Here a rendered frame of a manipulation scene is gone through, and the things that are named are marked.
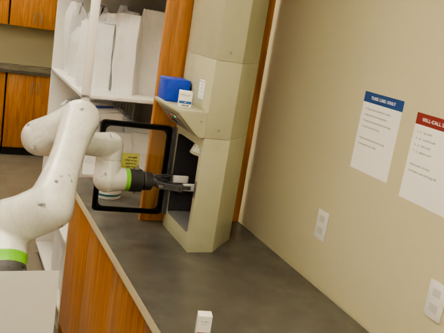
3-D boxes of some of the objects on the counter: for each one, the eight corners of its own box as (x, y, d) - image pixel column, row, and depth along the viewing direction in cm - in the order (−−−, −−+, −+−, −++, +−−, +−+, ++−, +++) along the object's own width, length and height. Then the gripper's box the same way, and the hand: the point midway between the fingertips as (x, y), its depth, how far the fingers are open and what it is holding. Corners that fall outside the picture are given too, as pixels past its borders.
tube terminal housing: (213, 224, 286) (240, 58, 269) (242, 252, 258) (275, 68, 240) (162, 224, 276) (186, 51, 258) (187, 252, 247) (216, 60, 230)
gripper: (151, 180, 238) (204, 183, 247) (135, 164, 259) (185, 167, 268) (148, 198, 240) (201, 201, 249) (133, 181, 261) (182, 184, 270)
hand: (188, 183), depth 258 cm, fingers open, 11 cm apart
